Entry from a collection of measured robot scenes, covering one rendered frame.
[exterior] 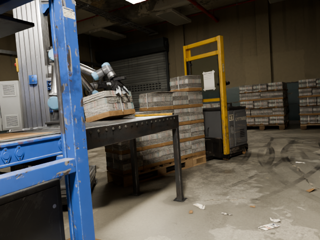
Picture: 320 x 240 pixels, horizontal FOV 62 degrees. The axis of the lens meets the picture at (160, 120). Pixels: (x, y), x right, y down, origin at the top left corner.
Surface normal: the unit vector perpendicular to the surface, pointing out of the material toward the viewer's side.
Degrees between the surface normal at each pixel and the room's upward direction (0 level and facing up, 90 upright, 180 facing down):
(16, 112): 90
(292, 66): 90
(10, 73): 90
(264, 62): 90
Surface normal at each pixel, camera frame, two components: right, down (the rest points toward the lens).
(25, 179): 0.86, -0.04
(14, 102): 0.11, 0.05
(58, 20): -0.50, 0.08
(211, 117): -0.76, 0.09
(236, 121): 0.65, 0.00
